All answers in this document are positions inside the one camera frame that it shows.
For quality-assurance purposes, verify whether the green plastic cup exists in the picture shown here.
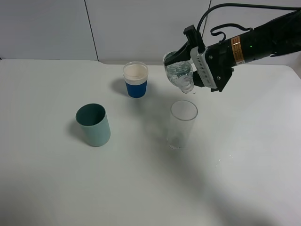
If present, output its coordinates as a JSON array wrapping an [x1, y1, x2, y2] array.
[[75, 103, 111, 147]]

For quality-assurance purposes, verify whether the black camera cable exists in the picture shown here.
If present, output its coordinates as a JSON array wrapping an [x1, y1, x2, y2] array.
[[196, 2, 301, 51]]

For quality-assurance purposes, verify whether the clear bottle green label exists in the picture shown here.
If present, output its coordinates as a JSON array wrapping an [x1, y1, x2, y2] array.
[[164, 61, 194, 94]]

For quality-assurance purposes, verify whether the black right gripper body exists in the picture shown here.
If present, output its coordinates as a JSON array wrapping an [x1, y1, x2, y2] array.
[[193, 40, 234, 92]]

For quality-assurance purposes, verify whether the blue white paper cup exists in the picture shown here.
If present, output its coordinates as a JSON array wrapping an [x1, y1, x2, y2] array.
[[123, 62, 149, 98]]

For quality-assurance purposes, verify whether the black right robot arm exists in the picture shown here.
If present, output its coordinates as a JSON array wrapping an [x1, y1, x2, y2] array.
[[163, 11, 301, 92]]

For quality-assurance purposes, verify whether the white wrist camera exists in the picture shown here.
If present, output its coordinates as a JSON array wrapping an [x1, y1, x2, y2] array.
[[190, 47, 217, 89]]

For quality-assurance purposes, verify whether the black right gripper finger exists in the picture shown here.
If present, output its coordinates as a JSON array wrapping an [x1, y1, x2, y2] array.
[[163, 42, 191, 66]]

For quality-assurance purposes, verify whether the clear tall glass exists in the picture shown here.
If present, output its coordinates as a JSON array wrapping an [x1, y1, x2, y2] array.
[[167, 100, 198, 149]]

